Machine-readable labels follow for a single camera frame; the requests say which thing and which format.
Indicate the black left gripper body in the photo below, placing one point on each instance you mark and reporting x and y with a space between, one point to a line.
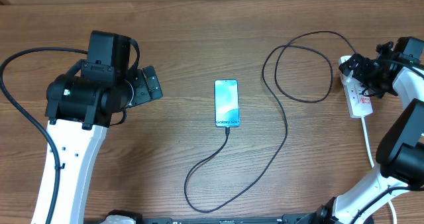
141 93

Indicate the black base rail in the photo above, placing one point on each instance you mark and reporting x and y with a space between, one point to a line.
120 216

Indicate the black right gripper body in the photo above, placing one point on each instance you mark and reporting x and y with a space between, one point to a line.
368 77

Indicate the white power strip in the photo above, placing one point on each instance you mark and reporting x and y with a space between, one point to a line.
359 106

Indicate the blue Galaxy smartphone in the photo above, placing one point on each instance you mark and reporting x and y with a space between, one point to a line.
227 113

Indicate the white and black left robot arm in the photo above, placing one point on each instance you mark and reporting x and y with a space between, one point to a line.
80 105

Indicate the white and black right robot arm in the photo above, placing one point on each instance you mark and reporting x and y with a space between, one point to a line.
396 70

